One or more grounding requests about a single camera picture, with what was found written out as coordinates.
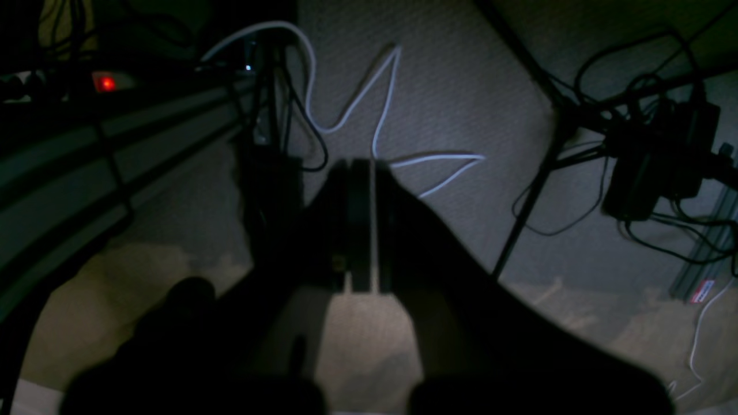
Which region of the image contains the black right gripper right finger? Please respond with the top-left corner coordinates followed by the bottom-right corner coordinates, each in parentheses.
top-left (376, 164), bottom-right (675, 414)

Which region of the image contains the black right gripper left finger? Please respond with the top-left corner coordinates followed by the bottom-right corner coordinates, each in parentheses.
top-left (61, 160), bottom-right (370, 414)

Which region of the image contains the black tripod leg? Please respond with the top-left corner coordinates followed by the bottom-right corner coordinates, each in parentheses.
top-left (475, 1), bottom-right (575, 281)

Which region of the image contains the black power adapter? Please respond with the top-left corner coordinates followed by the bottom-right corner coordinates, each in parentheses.
top-left (602, 100), bottom-right (721, 222)

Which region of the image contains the white cable on floor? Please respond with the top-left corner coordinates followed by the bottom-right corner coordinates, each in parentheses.
top-left (199, 20), bottom-right (486, 199)

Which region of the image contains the grey aluminium table frame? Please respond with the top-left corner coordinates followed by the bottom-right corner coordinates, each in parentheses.
top-left (1, 74), bottom-right (255, 319)

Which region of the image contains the power strip with red switch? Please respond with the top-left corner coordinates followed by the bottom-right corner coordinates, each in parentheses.
top-left (1, 69), bottom-right (141, 104)

